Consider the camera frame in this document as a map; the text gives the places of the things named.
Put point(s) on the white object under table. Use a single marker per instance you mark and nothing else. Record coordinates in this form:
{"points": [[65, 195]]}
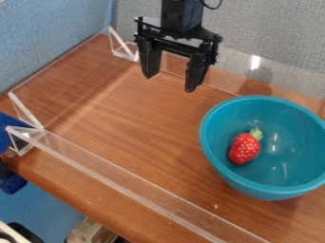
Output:
{"points": [[90, 232]]}

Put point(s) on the blue plastic bowl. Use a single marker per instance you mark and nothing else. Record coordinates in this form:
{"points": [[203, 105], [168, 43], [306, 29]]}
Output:
{"points": [[289, 167]]}

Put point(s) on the blue table clamp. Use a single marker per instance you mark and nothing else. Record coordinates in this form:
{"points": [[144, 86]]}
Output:
{"points": [[11, 181]]}

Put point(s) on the red toy strawberry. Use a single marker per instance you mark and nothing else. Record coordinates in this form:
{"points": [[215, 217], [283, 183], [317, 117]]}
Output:
{"points": [[246, 147]]}

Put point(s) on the black and white object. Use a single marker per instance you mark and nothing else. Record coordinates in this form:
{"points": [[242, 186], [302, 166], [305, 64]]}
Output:
{"points": [[15, 233]]}

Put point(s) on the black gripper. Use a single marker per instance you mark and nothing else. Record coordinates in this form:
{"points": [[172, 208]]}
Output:
{"points": [[195, 44]]}

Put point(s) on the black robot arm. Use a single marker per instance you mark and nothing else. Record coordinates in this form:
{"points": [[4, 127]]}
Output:
{"points": [[182, 15]]}

